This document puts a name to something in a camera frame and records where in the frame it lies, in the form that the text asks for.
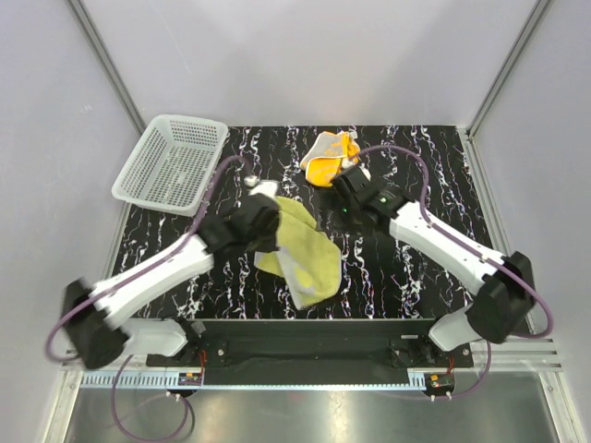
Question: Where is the white plastic mesh basket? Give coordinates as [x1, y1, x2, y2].
[112, 114, 229, 217]

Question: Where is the yellow-green and grey towel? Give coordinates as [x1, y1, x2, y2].
[254, 197, 342, 310]

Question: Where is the slotted cable duct rail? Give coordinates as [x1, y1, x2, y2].
[80, 370, 426, 391]

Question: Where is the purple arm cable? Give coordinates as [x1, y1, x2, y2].
[344, 145, 555, 402]
[43, 155, 253, 439]

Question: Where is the left orange connector box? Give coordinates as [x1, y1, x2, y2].
[178, 372, 203, 387]

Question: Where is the right orange connector box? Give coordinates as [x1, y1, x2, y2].
[426, 373, 455, 391]

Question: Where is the aluminium frame post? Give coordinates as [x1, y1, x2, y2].
[65, 0, 146, 135]
[465, 0, 554, 140]

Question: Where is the left aluminium frame post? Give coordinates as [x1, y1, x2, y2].
[65, 0, 146, 135]

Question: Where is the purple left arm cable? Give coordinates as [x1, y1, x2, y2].
[43, 155, 253, 439]

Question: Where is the orange and grey towel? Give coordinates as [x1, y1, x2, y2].
[300, 131, 360, 187]

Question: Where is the orange connector box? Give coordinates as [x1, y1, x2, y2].
[426, 373, 455, 391]
[178, 372, 203, 387]

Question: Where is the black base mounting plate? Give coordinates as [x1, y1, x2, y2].
[145, 317, 475, 387]

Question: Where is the right aluminium frame post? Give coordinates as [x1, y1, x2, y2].
[465, 0, 554, 140]

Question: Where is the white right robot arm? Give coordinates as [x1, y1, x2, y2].
[332, 166, 536, 366]

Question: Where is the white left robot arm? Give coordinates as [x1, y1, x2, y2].
[63, 182, 280, 370]

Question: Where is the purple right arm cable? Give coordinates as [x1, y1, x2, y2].
[344, 145, 555, 402]

